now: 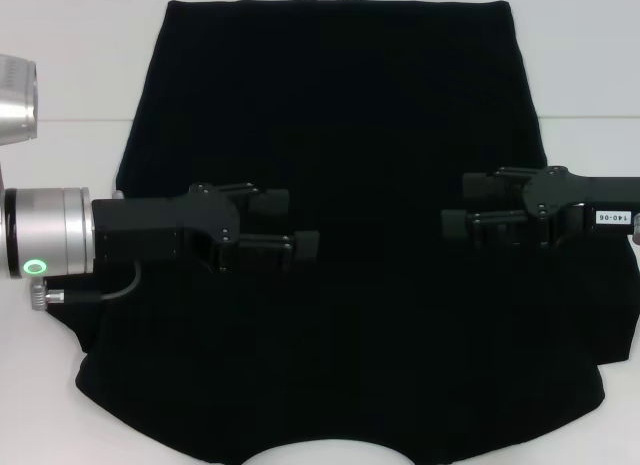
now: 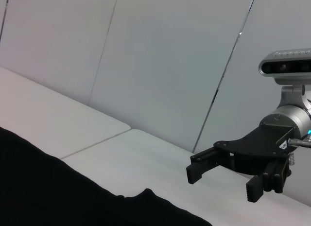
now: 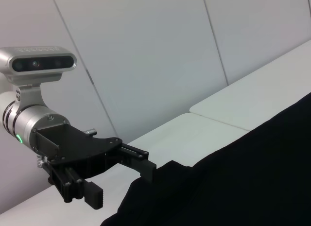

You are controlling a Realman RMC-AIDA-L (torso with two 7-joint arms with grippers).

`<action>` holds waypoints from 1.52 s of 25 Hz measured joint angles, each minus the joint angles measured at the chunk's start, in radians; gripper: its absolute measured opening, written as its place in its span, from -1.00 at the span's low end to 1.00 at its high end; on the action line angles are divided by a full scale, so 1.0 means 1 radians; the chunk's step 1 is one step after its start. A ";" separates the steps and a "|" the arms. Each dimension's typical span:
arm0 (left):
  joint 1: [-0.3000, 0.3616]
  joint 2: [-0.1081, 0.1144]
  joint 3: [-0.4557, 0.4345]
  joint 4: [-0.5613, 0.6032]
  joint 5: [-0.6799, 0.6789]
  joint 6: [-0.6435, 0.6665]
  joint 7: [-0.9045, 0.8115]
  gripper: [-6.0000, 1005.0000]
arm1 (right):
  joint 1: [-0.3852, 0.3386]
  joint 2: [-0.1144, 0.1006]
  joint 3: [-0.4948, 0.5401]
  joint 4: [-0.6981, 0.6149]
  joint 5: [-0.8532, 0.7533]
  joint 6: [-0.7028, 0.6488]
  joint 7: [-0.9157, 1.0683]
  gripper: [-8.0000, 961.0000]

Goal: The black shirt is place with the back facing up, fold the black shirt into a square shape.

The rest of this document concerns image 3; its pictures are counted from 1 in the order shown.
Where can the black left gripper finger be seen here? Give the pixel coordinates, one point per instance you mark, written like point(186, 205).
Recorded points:
point(73, 187)
point(136, 160)

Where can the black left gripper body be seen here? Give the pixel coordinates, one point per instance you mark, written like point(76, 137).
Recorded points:
point(80, 148)

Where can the black shirt with FREE print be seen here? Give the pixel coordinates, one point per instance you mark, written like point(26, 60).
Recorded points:
point(218, 187)

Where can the silver plug on left gripper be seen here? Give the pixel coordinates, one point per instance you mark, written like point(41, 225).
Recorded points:
point(90, 132)

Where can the knurled silver connector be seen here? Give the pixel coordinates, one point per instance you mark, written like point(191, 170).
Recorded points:
point(40, 161)

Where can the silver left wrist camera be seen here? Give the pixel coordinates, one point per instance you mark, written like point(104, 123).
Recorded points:
point(36, 63)

